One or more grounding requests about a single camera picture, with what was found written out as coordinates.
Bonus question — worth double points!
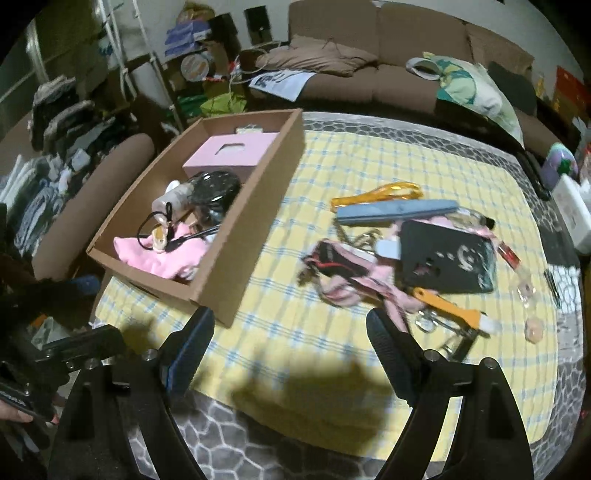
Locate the yellow translucent hair clip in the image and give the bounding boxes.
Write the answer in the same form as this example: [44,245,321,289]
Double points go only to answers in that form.
[331,182,423,208]

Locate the small clear bottle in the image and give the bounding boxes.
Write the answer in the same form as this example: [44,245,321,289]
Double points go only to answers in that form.
[510,270,539,301]

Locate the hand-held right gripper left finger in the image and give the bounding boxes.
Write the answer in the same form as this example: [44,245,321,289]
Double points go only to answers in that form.
[46,305,217,480]

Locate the purple round container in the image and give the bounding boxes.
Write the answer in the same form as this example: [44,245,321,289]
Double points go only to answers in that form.
[540,142,580,185]

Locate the pink box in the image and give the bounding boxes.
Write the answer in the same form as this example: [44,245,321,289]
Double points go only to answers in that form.
[182,131,281,183]

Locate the white printed paper sheet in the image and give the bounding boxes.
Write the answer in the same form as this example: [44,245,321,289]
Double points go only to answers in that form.
[248,69,318,101]

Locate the white pole rack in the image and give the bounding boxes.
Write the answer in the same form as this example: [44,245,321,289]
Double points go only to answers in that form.
[95,0,185,134]

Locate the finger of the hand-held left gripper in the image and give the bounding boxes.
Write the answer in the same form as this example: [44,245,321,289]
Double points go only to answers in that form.
[41,324,127,370]
[0,277,81,326]

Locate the red cardboard box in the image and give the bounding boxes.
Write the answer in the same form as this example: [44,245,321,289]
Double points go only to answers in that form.
[551,65,587,116]

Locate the pile of folded clothes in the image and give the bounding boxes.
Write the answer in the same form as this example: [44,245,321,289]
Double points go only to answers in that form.
[0,76,121,259]

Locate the yellow plaid tablecloth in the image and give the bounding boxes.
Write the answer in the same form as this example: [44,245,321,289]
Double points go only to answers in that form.
[95,129,561,457]

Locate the red lip gloss tube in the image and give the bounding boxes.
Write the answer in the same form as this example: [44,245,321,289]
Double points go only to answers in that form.
[496,242,520,268]

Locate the brown cardboard box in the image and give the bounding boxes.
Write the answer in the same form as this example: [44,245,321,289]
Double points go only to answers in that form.
[85,108,305,328]

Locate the brown sofa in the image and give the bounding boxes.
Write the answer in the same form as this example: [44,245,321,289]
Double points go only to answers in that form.
[252,0,568,153]

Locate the gold metal scissors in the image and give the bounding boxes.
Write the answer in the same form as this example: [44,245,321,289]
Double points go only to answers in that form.
[335,224,384,252]

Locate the black glass jar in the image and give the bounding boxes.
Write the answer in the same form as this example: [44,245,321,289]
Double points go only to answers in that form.
[188,170,243,217]

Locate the black case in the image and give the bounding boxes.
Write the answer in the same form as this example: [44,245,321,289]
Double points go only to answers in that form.
[398,219,498,295]

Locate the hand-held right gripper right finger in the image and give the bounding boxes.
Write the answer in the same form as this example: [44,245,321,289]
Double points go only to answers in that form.
[366,307,536,480]

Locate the person's left hand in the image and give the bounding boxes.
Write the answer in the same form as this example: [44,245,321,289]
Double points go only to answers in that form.
[0,402,35,423]

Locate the white lotion bottle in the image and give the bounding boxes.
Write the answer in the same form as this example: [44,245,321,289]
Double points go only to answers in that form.
[152,181,197,210]

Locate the pink patterned scarf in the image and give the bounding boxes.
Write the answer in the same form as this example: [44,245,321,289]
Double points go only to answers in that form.
[298,237,423,319]

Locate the white tissue box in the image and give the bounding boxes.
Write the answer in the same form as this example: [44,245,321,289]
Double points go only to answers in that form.
[551,173,591,254]

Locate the orange-handled tool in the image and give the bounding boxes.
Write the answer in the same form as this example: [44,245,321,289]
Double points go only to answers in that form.
[411,286,502,335]

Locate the white visor cap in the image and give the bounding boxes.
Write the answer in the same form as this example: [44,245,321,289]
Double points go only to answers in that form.
[406,58,446,81]

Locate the pink towel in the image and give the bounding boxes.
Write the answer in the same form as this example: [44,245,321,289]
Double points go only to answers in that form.
[114,224,208,280]

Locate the dark grey cushion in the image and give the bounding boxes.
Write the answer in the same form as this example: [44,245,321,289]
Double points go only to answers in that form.
[487,60,539,116]

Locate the peach makeup sponge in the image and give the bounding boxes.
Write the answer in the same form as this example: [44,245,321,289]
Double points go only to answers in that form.
[525,318,548,344]

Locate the black speaker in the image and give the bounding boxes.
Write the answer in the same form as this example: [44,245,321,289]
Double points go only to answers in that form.
[210,14,240,44]
[244,6,269,44]

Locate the green and white printed pillow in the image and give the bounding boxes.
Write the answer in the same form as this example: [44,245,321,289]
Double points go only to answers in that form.
[406,53,525,148]

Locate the stack of blue boxes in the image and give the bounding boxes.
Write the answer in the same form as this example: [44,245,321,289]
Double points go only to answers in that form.
[164,21,208,58]

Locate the green bag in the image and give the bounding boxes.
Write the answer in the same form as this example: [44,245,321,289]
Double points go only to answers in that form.
[178,90,247,123]

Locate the metal eyelash curler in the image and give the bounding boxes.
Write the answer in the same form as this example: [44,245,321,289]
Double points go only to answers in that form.
[413,309,481,363]

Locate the brown cushion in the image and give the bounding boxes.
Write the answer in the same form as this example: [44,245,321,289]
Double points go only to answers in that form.
[256,34,379,77]

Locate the small metal tweezers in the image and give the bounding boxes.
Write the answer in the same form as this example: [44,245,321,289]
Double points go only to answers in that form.
[542,268,561,308]

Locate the black headband with beige clips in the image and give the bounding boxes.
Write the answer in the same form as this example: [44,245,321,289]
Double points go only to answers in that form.
[137,203,178,252]

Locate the blue-grey nail buffer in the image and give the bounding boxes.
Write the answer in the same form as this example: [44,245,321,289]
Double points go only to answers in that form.
[335,200,460,227]

